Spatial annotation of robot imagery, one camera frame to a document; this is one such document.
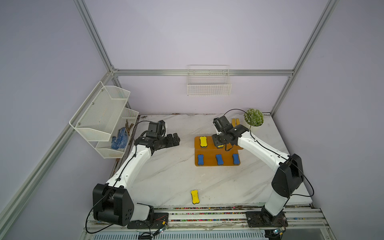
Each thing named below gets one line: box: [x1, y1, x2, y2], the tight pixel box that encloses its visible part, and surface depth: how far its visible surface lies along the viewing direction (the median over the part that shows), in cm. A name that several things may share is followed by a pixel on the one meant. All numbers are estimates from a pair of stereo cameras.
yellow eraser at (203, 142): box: [199, 136, 208, 147], surface depth 88 cm
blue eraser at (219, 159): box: [216, 154, 224, 165], surface depth 95 cm
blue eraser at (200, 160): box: [198, 154, 204, 165], surface depth 95 cm
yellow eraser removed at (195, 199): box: [190, 189, 200, 205], surface depth 81 cm
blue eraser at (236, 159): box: [233, 154, 240, 165], surface depth 97 cm
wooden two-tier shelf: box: [194, 136, 244, 167], surface depth 95 cm
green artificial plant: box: [244, 108, 265, 127], surface depth 102 cm
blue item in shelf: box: [111, 127, 128, 150], surface depth 90 cm
